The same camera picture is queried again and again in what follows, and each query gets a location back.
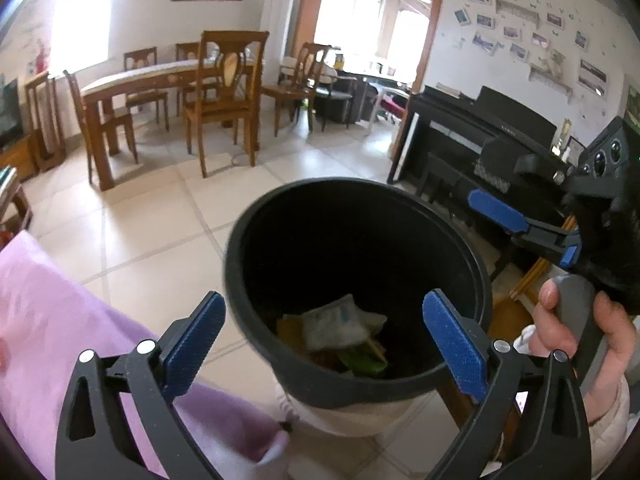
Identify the wooden dining table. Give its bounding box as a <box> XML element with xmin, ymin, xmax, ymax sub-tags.
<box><xmin>79</xmin><ymin>56</ymin><xmax>264</xmax><ymax>192</ymax></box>

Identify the clear plastic wrapper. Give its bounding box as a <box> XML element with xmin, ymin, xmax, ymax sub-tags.
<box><xmin>302</xmin><ymin>295</ymin><xmax>387</xmax><ymax>351</ymax></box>

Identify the right hand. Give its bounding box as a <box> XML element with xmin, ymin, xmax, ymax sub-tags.
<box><xmin>529</xmin><ymin>280</ymin><xmax>637</xmax><ymax>422</ymax></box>

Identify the wooden dining chair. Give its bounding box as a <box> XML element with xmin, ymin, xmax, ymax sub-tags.
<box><xmin>63</xmin><ymin>70</ymin><xmax>139</xmax><ymax>191</ymax></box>
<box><xmin>262</xmin><ymin>42</ymin><xmax>332</xmax><ymax>136</ymax></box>
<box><xmin>183</xmin><ymin>30</ymin><xmax>269</xmax><ymax>177</ymax></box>

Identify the white standing air conditioner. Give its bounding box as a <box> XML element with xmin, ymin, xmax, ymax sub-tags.
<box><xmin>259</xmin><ymin>0</ymin><xmax>294</xmax><ymax>63</ymax></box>

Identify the front wooden dining chair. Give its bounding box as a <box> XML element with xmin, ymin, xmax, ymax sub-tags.
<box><xmin>183</xmin><ymin>30</ymin><xmax>269</xmax><ymax>177</ymax></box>

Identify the black trash bin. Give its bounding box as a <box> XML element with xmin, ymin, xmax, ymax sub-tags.
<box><xmin>224</xmin><ymin>178</ymin><xmax>491</xmax><ymax>438</ymax></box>

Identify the black television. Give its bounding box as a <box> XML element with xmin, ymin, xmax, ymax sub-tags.
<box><xmin>0</xmin><ymin>79</ymin><xmax>25</xmax><ymax>151</ymax></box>

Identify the black upright piano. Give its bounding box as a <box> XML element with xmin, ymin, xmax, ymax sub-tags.
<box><xmin>386</xmin><ymin>84</ymin><xmax>584</xmax><ymax>241</ymax></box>

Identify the right wooden dining chair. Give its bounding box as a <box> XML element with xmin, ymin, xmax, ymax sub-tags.
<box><xmin>262</xmin><ymin>42</ymin><xmax>332</xmax><ymax>136</ymax></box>

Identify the purple tablecloth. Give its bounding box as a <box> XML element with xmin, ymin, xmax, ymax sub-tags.
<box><xmin>1</xmin><ymin>232</ymin><xmax>290</xmax><ymax>479</ymax></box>

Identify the left wooden dining chair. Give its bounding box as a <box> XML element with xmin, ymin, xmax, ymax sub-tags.
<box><xmin>63</xmin><ymin>70</ymin><xmax>139</xmax><ymax>191</ymax></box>

